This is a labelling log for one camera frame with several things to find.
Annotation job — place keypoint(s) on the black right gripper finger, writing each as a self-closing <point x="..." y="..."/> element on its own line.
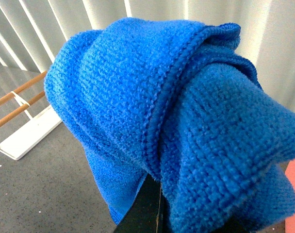
<point x="146" y="214"/>

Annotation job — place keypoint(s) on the blue microfiber cloth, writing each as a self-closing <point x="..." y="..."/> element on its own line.
<point x="184" y="108"/>

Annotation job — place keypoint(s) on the white rack base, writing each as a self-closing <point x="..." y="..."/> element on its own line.
<point x="30" y="134"/>

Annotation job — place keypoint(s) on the wooden rod near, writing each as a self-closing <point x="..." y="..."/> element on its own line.
<point x="21" y="109"/>

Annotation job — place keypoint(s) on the wooden rod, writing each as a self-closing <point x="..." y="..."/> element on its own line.
<point x="23" y="87"/>
<point x="21" y="109"/>

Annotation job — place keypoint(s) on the wooden rod far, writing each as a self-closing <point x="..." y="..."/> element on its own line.
<point x="23" y="87"/>

